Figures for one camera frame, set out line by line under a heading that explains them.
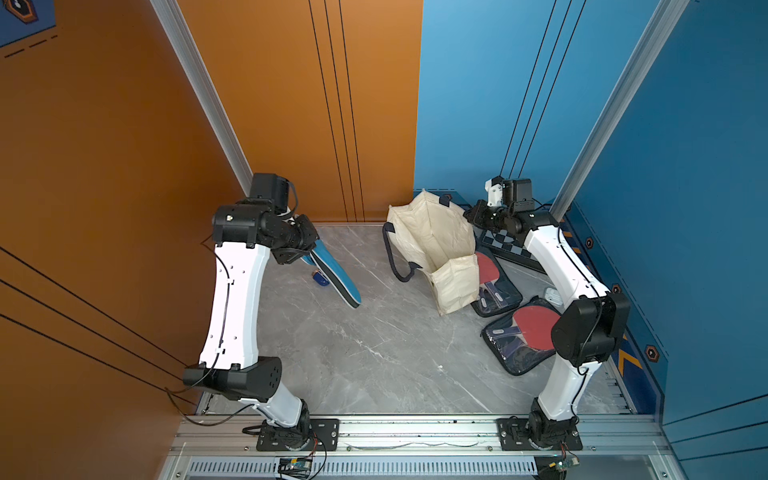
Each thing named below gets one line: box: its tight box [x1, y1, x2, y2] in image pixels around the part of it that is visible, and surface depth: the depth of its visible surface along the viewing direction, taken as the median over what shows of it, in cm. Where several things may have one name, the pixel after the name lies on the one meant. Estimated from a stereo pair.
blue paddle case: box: [300, 239, 362, 309], surface depth 72 cm
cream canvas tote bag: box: [382, 189, 480, 316], surface depth 95 cm
